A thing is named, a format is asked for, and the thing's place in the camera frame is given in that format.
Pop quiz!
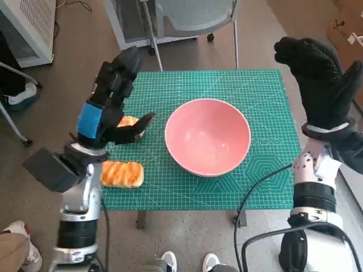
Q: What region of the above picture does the large white perforated cabinet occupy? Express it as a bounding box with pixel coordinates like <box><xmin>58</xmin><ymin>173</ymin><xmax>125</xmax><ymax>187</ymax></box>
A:
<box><xmin>0</xmin><ymin>0</ymin><xmax>56</xmax><ymax>68</ymax></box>

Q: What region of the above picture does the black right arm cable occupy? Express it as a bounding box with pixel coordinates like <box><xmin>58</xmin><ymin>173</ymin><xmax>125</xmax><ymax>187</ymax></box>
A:
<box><xmin>240</xmin><ymin>225</ymin><xmax>355</xmax><ymax>272</ymax></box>

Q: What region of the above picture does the white and black foot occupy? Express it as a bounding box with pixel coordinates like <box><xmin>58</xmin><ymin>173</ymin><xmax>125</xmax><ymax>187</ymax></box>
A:
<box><xmin>161</xmin><ymin>250</ymin><xmax>178</xmax><ymax>272</ymax></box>
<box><xmin>203</xmin><ymin>253</ymin><xmax>221</xmax><ymax>272</ymax></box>

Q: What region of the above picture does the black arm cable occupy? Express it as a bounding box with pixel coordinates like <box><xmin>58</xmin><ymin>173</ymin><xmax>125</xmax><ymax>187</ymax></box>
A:
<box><xmin>240</xmin><ymin>225</ymin><xmax>355</xmax><ymax>272</ymax></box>
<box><xmin>100</xmin><ymin>198</ymin><xmax>111</xmax><ymax>272</ymax></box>

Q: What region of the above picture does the person's dark leg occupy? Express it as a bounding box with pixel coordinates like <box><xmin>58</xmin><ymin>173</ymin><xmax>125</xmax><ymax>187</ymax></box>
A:
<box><xmin>0</xmin><ymin>31</ymin><xmax>22</xmax><ymax>94</ymax></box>

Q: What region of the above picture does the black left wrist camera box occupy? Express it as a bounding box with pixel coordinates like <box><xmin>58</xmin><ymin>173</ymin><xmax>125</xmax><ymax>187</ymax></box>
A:
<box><xmin>22</xmin><ymin>148</ymin><xmax>86</xmax><ymax>193</ymax></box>

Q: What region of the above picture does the plain cardboard box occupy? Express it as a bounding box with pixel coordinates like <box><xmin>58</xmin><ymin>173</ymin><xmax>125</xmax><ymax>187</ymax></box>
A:
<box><xmin>336</xmin><ymin>49</ymin><xmax>363</xmax><ymax>114</ymax></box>

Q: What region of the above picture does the grey tube chair frame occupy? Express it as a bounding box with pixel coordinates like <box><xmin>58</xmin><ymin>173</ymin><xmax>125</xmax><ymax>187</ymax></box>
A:
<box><xmin>0</xmin><ymin>61</ymin><xmax>43</xmax><ymax>147</ymax></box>

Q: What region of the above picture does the long black cable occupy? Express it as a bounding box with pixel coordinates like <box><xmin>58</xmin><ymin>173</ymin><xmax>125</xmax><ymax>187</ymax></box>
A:
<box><xmin>234</xmin><ymin>163</ymin><xmax>293</xmax><ymax>272</ymax></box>

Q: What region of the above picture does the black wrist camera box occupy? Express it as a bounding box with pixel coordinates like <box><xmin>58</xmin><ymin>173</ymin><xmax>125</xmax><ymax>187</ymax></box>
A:
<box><xmin>22</xmin><ymin>148</ymin><xmax>86</xmax><ymax>193</ymax></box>
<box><xmin>331</xmin><ymin>121</ymin><xmax>363</xmax><ymax>171</ymax></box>

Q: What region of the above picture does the black left hand, blue tape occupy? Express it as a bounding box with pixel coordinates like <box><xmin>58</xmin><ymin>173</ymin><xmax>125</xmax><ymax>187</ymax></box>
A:
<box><xmin>75</xmin><ymin>46</ymin><xmax>158</xmax><ymax>148</ymax></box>

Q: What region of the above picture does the black gloved right hand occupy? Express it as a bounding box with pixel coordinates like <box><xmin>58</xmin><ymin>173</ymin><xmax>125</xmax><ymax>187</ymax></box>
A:
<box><xmin>273</xmin><ymin>36</ymin><xmax>363</xmax><ymax>131</ymax></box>

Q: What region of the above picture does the round pale bread bun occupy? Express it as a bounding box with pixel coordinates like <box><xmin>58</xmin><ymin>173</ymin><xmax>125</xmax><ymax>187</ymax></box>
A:
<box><xmin>116</xmin><ymin>115</ymin><xmax>140</xmax><ymax>128</ymax></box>

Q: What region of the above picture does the pink bowl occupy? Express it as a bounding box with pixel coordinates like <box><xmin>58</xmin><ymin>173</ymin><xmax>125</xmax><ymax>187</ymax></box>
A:
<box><xmin>164</xmin><ymin>98</ymin><xmax>252</xmax><ymax>178</ymax></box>

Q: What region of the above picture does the person's red and white shoe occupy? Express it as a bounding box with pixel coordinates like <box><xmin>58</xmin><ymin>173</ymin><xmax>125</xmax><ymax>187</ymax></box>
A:
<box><xmin>2</xmin><ymin>220</ymin><xmax>43</xmax><ymax>266</ymax></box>

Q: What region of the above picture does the grey mesh chair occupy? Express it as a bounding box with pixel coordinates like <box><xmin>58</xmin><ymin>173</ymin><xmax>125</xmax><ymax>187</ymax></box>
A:
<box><xmin>140</xmin><ymin>0</ymin><xmax>242</xmax><ymax>71</ymax></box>

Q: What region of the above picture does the cardboard box with black print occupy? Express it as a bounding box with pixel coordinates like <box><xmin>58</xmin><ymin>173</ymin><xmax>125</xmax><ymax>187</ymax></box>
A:
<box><xmin>326</xmin><ymin>0</ymin><xmax>363</xmax><ymax>52</ymax></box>

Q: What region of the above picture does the grey metal table leg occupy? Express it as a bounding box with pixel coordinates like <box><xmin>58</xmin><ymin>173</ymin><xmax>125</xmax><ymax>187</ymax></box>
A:
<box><xmin>137</xmin><ymin>210</ymin><xmax>148</xmax><ymax>229</ymax></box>
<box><xmin>234</xmin><ymin>210</ymin><xmax>248</xmax><ymax>227</ymax></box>

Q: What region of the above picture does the green cutting mat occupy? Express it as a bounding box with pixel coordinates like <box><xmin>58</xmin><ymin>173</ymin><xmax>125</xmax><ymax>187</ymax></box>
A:
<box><xmin>99</xmin><ymin>69</ymin><xmax>302</xmax><ymax>211</ymax></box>

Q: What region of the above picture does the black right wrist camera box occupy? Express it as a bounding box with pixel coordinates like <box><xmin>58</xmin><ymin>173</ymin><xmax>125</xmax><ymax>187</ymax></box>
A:
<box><xmin>331</xmin><ymin>121</ymin><xmax>363</xmax><ymax>171</ymax></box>

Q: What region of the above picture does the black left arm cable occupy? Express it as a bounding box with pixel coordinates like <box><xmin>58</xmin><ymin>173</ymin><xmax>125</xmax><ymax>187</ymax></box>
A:
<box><xmin>100</xmin><ymin>198</ymin><xmax>111</xmax><ymax>272</ymax></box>

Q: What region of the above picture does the person's beige leg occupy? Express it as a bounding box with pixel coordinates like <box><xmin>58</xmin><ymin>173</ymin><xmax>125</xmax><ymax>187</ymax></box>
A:
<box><xmin>0</xmin><ymin>233</ymin><xmax>31</xmax><ymax>272</ymax></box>

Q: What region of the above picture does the rectangular orange striped bread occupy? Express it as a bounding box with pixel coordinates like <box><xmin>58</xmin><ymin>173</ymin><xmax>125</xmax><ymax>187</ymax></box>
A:
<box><xmin>100</xmin><ymin>160</ymin><xmax>145</xmax><ymax>188</ymax></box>

